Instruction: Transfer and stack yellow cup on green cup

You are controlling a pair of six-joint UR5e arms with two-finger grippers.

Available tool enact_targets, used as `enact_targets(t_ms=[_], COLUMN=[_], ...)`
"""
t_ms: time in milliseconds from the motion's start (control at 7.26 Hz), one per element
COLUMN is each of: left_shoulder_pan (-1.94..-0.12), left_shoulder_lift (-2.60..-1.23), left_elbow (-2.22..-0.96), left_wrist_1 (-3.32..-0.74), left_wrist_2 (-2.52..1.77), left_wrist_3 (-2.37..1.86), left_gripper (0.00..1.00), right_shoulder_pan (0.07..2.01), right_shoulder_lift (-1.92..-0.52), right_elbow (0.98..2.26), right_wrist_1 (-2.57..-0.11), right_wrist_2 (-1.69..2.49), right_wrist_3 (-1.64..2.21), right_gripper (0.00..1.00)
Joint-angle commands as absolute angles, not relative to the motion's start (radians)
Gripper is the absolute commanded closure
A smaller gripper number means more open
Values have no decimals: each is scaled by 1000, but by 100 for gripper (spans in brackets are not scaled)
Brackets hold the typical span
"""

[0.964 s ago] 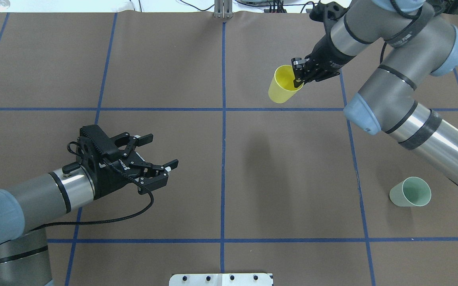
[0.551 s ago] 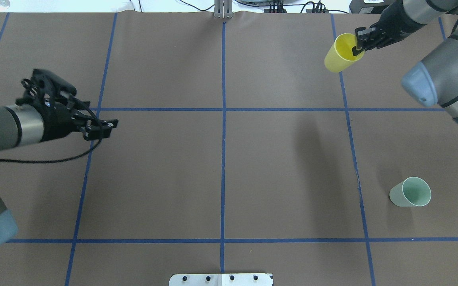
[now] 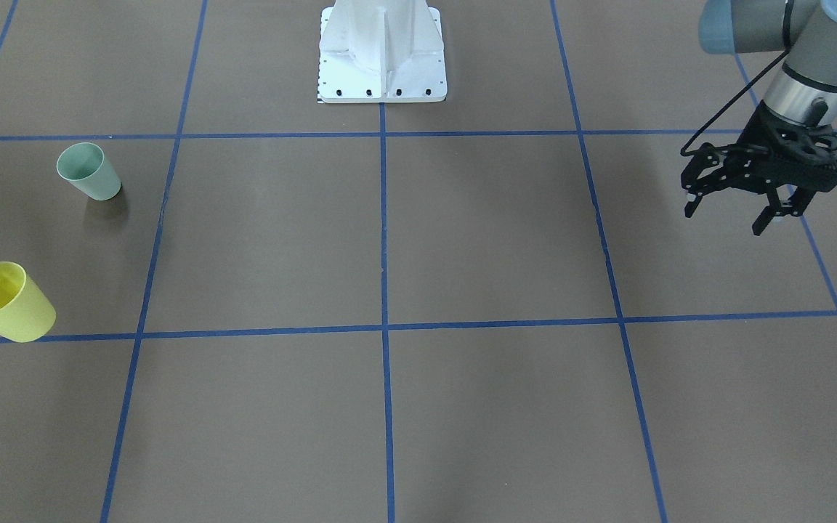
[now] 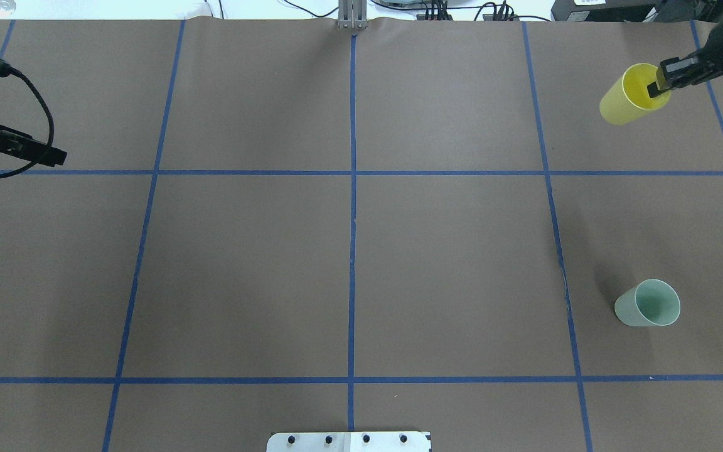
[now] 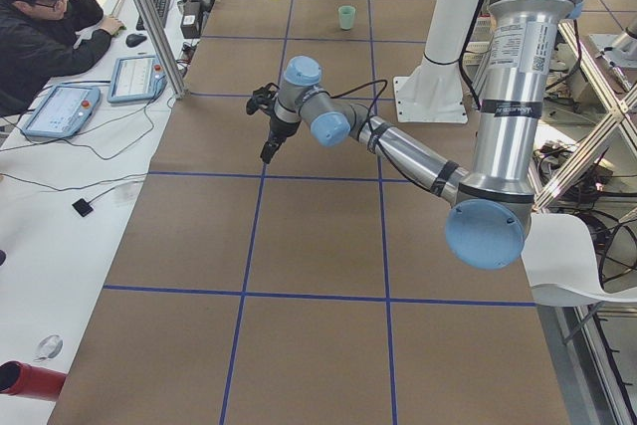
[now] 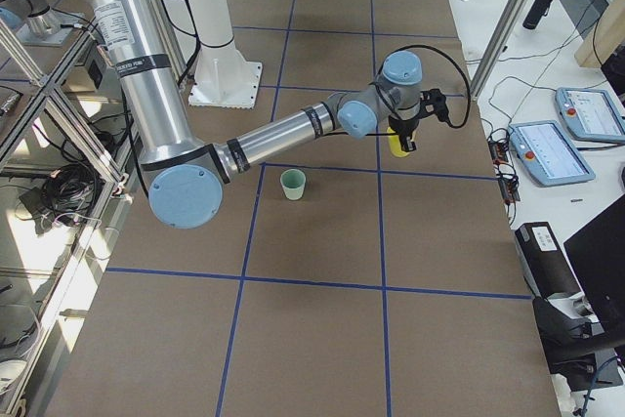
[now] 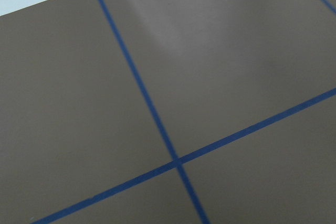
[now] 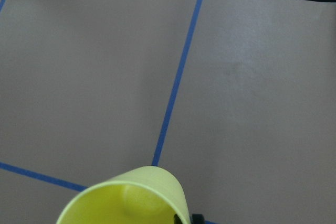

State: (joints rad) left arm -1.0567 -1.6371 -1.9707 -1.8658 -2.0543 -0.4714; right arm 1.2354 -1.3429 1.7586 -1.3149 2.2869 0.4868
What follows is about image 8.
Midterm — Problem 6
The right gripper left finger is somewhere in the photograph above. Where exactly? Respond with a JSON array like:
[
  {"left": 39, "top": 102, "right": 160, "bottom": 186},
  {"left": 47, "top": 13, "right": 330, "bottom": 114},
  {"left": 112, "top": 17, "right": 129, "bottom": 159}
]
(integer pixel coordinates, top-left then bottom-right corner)
[{"left": 174, "top": 214, "right": 183, "bottom": 224}]

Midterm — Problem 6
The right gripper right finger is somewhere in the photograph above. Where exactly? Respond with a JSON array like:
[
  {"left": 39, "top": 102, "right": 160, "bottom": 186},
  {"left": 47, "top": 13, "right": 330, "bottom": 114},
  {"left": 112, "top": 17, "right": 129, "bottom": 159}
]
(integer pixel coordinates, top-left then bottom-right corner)
[{"left": 191, "top": 214, "right": 205, "bottom": 224}]

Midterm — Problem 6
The yellow plastic cup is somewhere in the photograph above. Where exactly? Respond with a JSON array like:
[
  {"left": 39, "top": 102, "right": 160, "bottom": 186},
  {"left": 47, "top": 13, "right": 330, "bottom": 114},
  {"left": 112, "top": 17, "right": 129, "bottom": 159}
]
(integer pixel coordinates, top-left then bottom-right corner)
[{"left": 57, "top": 166, "right": 191, "bottom": 223}]

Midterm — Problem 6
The brown table mat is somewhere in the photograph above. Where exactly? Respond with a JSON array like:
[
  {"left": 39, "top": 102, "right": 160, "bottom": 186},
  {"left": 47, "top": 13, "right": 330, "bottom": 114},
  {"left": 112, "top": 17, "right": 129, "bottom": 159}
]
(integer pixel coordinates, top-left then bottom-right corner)
[{"left": 1, "top": 0, "right": 335, "bottom": 223}]

